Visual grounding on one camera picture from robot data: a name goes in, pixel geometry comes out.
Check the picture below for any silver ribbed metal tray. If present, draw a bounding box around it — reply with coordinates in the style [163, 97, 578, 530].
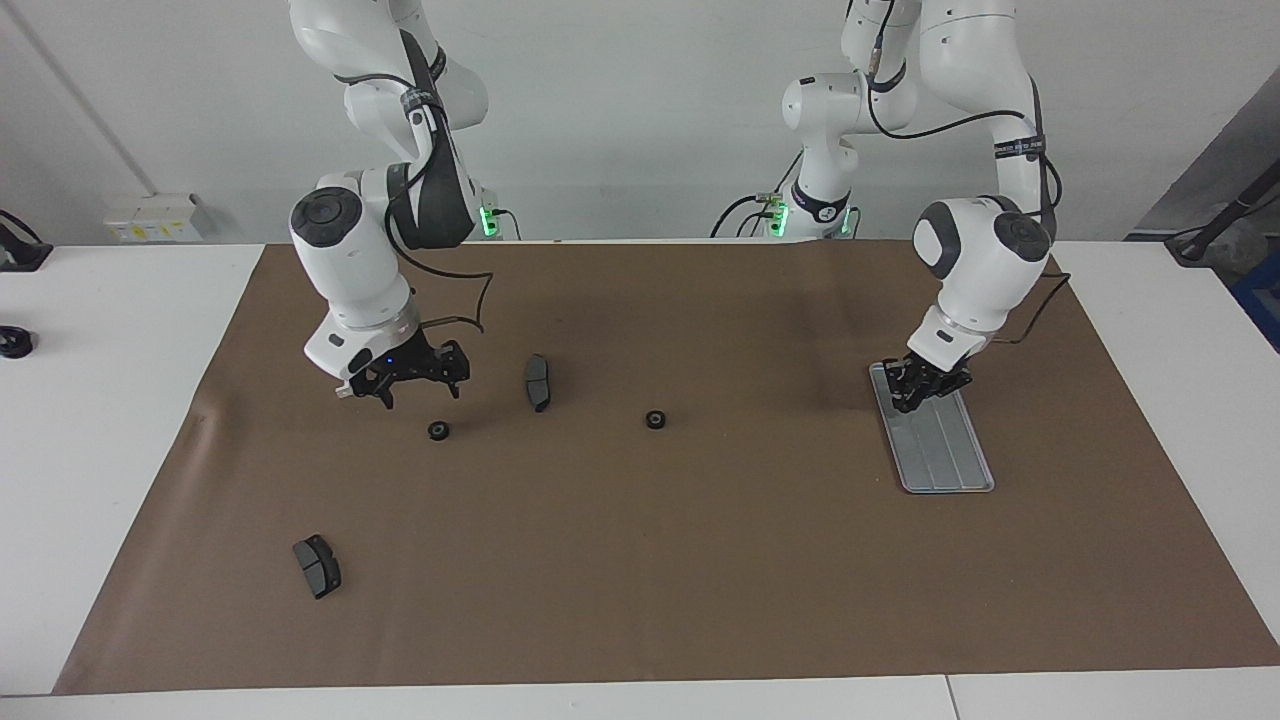
[868, 362, 996, 495]

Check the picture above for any short dark grey brake pad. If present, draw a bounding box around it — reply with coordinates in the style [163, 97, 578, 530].
[292, 534, 343, 601]

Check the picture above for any brown table mat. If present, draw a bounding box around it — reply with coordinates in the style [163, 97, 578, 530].
[52, 238, 1280, 696]

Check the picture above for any black pole stand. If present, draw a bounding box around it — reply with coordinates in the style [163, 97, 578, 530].
[1165, 160, 1280, 266]

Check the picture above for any black desk clamp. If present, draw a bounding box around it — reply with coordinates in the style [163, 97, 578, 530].
[0, 210, 53, 273]

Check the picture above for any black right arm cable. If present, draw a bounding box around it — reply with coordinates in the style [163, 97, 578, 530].
[330, 40, 496, 336]

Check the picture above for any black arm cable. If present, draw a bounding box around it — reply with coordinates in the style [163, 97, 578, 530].
[845, 0, 1073, 346]
[330, 40, 496, 336]

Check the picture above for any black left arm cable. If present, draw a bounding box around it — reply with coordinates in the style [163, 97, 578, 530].
[845, 0, 1073, 346]

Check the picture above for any white wall socket box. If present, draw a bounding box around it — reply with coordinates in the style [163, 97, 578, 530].
[103, 193, 216, 244]

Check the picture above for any white wall conduit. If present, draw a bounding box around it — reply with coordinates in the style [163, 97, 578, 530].
[5, 0, 161, 198]

